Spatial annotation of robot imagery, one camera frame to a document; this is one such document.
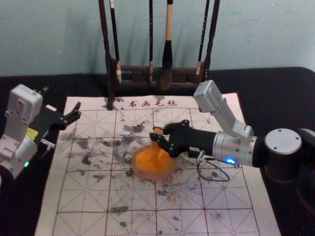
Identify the white felt mat, red grid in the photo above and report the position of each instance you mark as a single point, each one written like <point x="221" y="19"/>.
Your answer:
<point x="137" y="204"/>

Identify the thin dark calligraphy brush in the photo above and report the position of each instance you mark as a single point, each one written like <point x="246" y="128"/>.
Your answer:
<point x="150" y="37"/>
<point x="114" y="37"/>
<point x="203" y="37"/>

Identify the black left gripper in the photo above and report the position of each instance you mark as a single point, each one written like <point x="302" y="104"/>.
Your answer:
<point x="46" y="123"/>

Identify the dark wooden brush rack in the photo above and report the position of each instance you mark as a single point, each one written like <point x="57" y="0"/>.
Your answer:
<point x="108" y="49"/>

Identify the black table cloth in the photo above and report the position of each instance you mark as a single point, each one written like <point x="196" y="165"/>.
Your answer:
<point x="270" y="98"/>

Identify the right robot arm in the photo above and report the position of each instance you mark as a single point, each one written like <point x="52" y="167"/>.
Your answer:
<point x="283" y="145"/>

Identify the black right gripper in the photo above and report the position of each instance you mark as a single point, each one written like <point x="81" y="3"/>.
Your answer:
<point x="197" y="141"/>

